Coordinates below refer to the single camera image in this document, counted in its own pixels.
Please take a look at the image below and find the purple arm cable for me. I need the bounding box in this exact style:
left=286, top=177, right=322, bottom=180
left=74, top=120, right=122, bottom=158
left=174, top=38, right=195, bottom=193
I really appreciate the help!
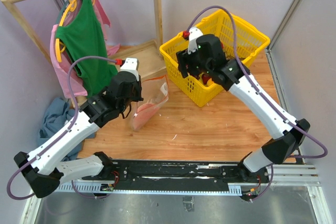
left=6, top=56, right=124, bottom=200
left=187, top=5, right=329, bottom=159

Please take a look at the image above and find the watermelon slice toy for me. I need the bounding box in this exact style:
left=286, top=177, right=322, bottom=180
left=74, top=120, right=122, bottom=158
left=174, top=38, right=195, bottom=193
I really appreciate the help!
left=131, top=102, right=160, bottom=131

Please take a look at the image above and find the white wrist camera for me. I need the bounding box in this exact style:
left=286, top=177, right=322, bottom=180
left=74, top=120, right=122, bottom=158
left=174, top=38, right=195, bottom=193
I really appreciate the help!
left=120, top=58, right=140, bottom=81
left=182, top=26, right=203, bottom=55

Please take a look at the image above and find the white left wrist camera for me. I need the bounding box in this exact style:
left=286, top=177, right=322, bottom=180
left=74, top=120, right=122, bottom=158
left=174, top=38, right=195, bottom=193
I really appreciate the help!
left=120, top=58, right=140, bottom=81

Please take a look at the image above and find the wooden clothes rack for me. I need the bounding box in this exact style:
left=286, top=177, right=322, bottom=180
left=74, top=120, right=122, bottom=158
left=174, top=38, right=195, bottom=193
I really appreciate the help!
left=1, top=0, right=163, bottom=97

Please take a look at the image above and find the yellow clothes hanger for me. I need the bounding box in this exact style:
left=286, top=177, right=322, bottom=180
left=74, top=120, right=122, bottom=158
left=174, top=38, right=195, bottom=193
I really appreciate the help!
left=54, top=0, right=100, bottom=63

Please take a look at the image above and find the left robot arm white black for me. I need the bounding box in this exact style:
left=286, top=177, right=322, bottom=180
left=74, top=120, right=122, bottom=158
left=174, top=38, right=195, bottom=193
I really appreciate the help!
left=14, top=70, right=142, bottom=198

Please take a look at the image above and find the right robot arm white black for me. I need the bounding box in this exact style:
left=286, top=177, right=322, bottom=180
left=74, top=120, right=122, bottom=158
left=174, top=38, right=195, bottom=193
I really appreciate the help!
left=176, top=30, right=310, bottom=182

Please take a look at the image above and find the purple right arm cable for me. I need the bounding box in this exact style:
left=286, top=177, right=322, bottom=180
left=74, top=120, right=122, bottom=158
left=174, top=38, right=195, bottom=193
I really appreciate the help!
left=187, top=5, right=329, bottom=159

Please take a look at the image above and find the pink garment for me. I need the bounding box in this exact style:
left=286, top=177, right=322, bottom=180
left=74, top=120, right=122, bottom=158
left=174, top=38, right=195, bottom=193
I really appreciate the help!
left=49, top=0, right=121, bottom=98

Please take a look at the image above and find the green tank top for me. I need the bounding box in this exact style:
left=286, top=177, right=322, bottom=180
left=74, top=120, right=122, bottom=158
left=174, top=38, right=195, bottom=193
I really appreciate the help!
left=56, top=0, right=118, bottom=97

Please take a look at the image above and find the orange mango toy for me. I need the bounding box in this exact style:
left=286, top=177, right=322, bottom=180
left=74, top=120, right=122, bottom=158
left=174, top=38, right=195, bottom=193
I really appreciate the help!
left=206, top=79, right=215, bottom=87

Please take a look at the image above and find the teal clothes hanger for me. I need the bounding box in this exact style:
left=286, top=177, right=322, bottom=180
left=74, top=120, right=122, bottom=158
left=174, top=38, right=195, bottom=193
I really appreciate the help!
left=56, top=0, right=68, bottom=24

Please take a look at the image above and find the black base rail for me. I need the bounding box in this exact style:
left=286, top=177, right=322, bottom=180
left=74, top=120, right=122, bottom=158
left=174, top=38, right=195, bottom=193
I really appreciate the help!
left=56, top=158, right=271, bottom=196

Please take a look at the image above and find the yellow plastic basket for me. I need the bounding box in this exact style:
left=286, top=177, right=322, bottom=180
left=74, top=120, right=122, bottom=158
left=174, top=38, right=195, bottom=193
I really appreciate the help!
left=159, top=8, right=271, bottom=108

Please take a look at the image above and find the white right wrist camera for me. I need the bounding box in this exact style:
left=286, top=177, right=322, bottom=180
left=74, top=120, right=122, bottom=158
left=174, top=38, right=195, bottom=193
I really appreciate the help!
left=182, top=26, right=203, bottom=55

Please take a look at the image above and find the clear zip bag orange zipper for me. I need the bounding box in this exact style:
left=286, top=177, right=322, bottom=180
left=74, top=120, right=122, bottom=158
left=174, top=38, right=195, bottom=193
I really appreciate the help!
left=130, top=75, right=169, bottom=128

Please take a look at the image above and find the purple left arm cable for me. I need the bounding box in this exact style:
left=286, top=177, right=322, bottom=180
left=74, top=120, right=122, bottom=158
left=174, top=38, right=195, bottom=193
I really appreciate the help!
left=6, top=56, right=124, bottom=200

